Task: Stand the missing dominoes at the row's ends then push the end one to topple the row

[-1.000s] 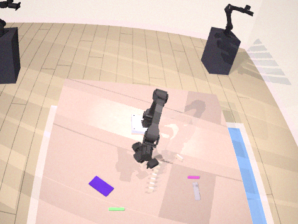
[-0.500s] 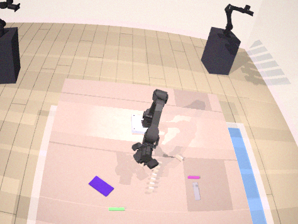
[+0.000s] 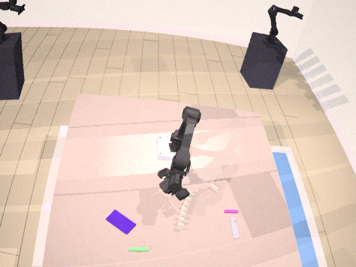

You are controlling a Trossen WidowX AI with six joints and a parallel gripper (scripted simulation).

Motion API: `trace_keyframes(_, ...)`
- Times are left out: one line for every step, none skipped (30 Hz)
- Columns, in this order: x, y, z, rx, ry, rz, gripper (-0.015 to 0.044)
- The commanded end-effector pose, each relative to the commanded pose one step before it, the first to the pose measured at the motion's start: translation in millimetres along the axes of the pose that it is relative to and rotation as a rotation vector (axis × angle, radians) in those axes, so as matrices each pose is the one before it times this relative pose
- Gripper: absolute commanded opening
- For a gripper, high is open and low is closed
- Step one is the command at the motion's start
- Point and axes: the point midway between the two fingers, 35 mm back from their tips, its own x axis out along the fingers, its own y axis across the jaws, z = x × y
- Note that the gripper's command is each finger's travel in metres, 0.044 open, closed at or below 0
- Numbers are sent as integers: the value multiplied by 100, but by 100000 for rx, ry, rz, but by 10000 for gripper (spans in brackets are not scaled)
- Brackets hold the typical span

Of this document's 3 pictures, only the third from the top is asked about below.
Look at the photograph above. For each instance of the purple flat rectangular block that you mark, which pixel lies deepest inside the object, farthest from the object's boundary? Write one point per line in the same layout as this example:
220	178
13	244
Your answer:
120	221

